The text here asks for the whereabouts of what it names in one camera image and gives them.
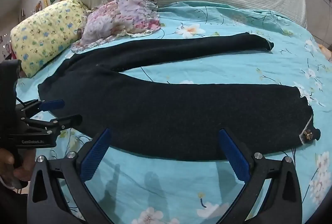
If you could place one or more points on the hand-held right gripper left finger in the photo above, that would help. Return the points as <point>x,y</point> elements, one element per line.
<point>94,156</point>

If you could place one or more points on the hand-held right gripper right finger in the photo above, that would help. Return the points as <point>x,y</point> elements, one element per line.
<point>234,156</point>

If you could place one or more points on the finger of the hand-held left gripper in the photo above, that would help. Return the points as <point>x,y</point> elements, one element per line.
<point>70,119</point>
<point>53,104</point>

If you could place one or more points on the black pants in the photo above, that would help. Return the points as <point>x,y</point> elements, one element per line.
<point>155,110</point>

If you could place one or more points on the person's left forearm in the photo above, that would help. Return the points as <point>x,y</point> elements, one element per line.
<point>13,208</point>

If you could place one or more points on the person's left hand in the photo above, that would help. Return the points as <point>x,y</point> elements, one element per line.
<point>6,157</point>

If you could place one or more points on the yellow patterned pillow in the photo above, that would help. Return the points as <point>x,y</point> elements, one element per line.
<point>44,32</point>

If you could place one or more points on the blue floral bed sheet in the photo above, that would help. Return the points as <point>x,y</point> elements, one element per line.
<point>207,68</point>

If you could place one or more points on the pink floral ruffled pillow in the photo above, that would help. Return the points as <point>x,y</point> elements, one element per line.
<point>116,16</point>

